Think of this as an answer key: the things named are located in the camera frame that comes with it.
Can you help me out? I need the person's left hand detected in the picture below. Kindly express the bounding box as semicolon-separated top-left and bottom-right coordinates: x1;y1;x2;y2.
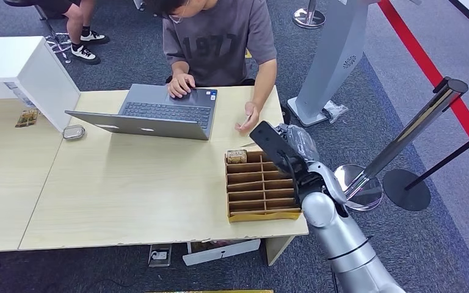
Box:
234;101;261;136

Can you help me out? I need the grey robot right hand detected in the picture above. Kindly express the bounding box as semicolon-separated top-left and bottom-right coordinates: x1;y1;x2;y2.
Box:
275;123;321;164

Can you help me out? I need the person's right hand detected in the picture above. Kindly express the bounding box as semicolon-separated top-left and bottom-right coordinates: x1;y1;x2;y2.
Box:
167;73;197;99

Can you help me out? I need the printed hotel card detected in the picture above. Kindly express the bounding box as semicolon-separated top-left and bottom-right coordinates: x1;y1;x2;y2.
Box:
225;149;248;165

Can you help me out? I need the person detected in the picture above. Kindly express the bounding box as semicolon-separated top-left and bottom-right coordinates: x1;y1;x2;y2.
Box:
143;0;278;136
36;0;111;66

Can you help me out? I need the cardboard card organizer box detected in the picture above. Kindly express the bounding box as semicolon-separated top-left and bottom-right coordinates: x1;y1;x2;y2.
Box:
224;150;304;223

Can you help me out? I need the brown printed card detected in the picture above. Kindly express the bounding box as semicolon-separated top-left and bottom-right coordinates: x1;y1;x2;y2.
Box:
15;108;40;129

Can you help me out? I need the grey laptop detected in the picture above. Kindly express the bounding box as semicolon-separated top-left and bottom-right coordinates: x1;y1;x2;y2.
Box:
64;84;218;142

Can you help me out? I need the crumpled plastic bag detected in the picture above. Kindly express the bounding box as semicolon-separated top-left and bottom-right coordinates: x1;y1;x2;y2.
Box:
322;100;349;125

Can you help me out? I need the silver kiosk stand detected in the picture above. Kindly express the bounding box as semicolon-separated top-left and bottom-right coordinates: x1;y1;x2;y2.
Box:
286;0;381;128

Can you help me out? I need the beige desk leg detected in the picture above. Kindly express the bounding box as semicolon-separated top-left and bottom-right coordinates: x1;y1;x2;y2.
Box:
260;236;296;267

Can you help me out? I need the small clear lidded tin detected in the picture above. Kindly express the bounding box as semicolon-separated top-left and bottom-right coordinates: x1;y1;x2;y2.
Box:
62;125;86;141

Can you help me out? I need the black office chair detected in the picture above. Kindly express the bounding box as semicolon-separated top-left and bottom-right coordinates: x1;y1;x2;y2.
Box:
2;0;75;65

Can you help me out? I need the white flat box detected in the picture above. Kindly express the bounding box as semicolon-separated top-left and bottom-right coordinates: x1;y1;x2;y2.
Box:
183;239;262;267

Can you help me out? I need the red barrier belt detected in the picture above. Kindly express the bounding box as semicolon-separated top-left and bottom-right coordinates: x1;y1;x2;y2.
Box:
377;0;469;176

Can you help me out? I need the white cabinet box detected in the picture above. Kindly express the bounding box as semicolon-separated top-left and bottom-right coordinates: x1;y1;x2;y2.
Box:
0;36;82;134

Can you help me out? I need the power strip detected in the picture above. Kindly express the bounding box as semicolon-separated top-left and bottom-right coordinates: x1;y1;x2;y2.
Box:
148;244;173;268

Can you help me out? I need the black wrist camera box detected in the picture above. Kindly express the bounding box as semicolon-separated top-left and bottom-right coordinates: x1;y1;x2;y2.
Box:
249;120;301;179

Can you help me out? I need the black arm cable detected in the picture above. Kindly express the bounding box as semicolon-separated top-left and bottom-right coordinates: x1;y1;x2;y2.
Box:
280;150;302;207

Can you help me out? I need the chrome stanchion post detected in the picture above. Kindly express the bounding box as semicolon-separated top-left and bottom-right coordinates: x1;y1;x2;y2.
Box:
292;0;327;30
333;78;469;212

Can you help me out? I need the black stanchion post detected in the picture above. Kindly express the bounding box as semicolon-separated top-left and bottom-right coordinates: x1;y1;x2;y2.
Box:
382;123;469;212

